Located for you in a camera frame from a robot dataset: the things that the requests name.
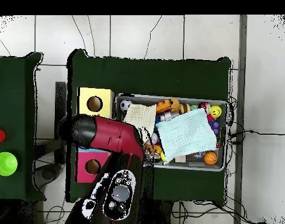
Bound black cable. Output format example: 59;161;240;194
228;128;285;141

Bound small soccer ball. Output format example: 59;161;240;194
120;99;134;113

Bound round silver tin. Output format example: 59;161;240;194
149;152;162;163

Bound orange plastic toy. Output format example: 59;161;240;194
155;99;172;115

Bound small white baseball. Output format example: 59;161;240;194
149;132;161;145

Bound small orange basketball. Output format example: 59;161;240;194
203;150;218;166

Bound clear mesh bin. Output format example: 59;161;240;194
111;94;229;172

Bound wooden box with three holes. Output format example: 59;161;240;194
76;86;115;184

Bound cream yellow cloth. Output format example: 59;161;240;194
123;103;157;131

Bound yellow smiley ball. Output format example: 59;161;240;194
210;104;223;119

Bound mint green cloth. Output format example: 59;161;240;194
155;108;218;165

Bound silver toy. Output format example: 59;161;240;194
158;111;180;123

